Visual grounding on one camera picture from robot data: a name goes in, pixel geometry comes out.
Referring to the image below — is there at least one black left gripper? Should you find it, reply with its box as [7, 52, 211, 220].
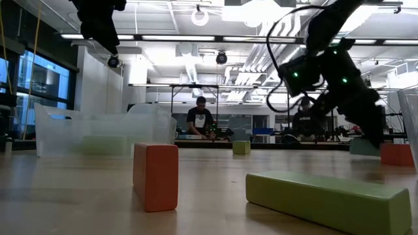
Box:
[70, 0, 127, 55]

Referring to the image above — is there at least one small red cube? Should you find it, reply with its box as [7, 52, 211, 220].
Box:
[379, 143, 415, 167]

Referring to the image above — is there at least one grey translucent plastic bin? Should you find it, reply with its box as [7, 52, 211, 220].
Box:
[167, 116, 178, 153]

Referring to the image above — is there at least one yellow cable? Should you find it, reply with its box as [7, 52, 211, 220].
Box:
[0, 0, 13, 95]
[22, 0, 42, 141]

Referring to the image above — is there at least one red rectangular block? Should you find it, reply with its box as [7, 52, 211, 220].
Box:
[132, 142, 180, 213]

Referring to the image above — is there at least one white ceiling ring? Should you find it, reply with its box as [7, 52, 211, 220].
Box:
[191, 8, 210, 27]

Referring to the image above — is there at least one white cup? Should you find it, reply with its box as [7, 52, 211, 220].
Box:
[3, 136, 14, 156]

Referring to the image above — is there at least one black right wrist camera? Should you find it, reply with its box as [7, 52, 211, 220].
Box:
[278, 54, 324, 98]

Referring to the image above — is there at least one blue storage box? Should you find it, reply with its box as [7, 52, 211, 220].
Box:
[251, 127, 274, 136]

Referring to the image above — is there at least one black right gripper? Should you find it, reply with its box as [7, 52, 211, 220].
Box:
[312, 42, 387, 149]

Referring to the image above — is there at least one person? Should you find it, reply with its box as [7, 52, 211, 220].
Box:
[291, 97, 326, 142]
[185, 95, 216, 140]

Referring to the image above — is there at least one green rectangular block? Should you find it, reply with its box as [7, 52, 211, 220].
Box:
[80, 134, 129, 156]
[232, 140, 251, 156]

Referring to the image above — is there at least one black aluminium table frame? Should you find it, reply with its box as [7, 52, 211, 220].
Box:
[174, 139, 352, 151]

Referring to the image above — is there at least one blue rectangular block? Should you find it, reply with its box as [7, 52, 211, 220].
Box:
[349, 136, 381, 157]

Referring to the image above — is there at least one black ceiling light bar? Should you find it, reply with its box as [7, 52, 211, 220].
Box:
[59, 32, 418, 46]

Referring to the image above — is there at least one large glass window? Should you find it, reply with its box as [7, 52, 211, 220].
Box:
[0, 49, 71, 110]

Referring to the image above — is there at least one long green block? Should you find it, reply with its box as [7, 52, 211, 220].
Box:
[245, 169, 413, 235]

